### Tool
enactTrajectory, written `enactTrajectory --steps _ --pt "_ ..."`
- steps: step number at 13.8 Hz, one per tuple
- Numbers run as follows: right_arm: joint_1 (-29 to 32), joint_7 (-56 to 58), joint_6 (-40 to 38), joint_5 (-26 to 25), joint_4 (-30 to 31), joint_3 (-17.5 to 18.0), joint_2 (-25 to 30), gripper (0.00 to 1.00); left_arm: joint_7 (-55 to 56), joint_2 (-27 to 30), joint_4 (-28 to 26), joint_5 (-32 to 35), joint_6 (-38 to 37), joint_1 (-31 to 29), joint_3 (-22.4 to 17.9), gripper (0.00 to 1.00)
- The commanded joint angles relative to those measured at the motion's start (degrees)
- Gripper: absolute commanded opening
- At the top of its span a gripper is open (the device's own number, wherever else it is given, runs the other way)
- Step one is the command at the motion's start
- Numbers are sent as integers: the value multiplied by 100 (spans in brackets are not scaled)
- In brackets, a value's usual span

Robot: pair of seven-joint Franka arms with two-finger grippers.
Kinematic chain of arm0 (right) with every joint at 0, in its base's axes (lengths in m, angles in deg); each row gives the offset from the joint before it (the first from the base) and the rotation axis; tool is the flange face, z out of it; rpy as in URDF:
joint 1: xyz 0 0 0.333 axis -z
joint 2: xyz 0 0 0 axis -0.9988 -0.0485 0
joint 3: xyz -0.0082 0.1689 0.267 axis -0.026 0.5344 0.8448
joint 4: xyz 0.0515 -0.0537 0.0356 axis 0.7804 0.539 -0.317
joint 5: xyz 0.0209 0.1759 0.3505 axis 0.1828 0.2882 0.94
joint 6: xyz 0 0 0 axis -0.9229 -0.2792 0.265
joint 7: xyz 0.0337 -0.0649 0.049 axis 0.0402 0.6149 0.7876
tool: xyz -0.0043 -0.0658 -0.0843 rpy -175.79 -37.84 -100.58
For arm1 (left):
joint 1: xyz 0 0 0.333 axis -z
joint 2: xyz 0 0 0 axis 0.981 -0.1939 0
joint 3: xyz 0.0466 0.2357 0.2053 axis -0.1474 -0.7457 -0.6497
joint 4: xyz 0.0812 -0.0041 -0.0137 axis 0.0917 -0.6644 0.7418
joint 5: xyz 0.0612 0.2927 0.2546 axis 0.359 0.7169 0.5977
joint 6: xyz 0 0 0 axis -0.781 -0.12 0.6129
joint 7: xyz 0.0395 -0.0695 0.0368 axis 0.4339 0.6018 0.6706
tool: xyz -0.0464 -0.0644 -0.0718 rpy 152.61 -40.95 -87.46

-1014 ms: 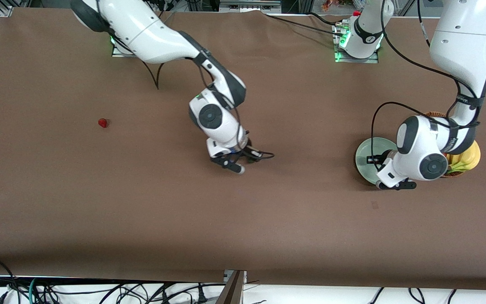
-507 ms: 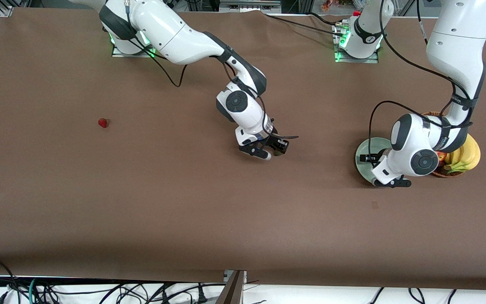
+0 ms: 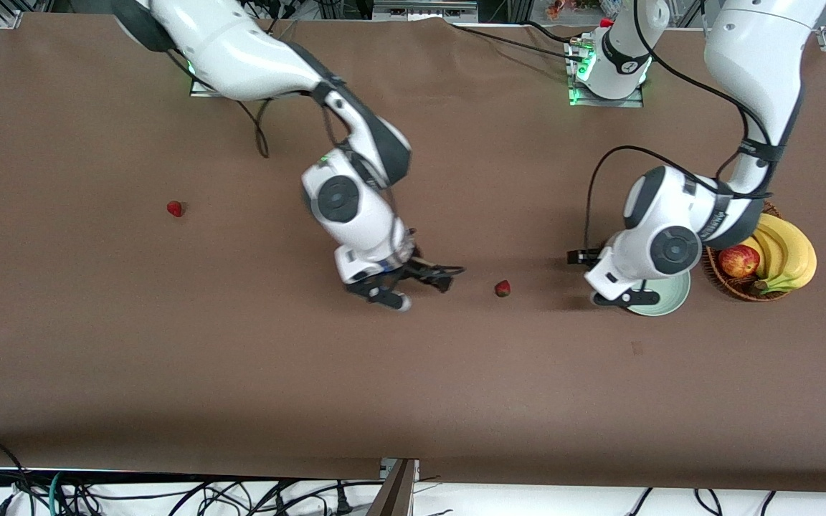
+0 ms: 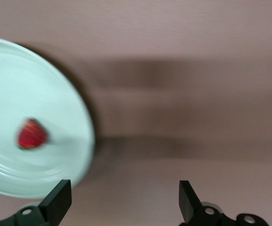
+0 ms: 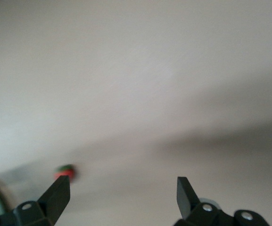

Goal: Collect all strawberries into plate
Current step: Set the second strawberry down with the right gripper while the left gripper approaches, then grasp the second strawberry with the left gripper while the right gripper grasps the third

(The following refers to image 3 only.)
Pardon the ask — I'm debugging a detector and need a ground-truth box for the pale green plate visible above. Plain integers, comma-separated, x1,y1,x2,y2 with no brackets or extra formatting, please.
628,269,692,317

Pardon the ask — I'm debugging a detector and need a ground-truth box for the brown wicker basket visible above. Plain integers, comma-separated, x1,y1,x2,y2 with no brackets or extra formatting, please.
703,203,791,302

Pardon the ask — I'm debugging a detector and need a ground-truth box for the red apple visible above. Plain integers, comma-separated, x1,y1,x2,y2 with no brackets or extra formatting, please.
718,244,761,279

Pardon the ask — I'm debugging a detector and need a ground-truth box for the small yellow banana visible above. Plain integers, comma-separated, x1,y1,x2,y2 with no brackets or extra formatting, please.
746,238,767,279

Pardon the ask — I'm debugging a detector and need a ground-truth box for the large yellow banana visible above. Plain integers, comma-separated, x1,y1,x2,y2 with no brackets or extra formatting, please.
759,214,817,295

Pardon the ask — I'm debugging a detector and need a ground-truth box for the aluminium profile bar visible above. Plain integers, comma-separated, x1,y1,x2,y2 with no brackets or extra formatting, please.
366,459,419,516

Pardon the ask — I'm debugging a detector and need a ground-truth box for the orange toy clutter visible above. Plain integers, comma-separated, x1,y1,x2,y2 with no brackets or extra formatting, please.
546,0,600,19

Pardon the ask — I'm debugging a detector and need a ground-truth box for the grey metal box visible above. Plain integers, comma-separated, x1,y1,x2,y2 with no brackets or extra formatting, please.
372,0,478,21

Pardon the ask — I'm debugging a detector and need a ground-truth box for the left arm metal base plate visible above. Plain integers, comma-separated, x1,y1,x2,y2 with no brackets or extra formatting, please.
567,36,645,108

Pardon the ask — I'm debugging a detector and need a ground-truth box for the black base power cable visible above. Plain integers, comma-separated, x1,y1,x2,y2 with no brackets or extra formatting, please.
445,18,586,58

